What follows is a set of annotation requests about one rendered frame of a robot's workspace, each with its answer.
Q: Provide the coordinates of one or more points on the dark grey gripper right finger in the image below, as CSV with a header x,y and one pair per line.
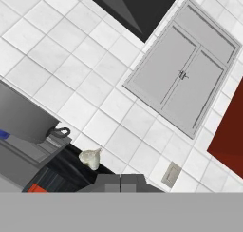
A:
x,y
133,182

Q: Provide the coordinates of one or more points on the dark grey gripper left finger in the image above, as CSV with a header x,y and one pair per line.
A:
x,y
107,182

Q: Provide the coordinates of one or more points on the white garlic bulb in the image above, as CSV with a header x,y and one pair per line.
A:
x,y
90,158

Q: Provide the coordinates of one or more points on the grey metal pot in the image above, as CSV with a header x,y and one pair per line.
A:
x,y
22,115

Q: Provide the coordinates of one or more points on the grey framed window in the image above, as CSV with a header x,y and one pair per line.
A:
x,y
186,67

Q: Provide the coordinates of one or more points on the dark grey range hood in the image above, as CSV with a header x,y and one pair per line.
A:
x,y
133,7

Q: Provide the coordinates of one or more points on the grey wall socket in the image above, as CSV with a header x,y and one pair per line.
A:
x,y
171,174

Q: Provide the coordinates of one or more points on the red wall cupboard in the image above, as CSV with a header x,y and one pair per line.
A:
x,y
229,137

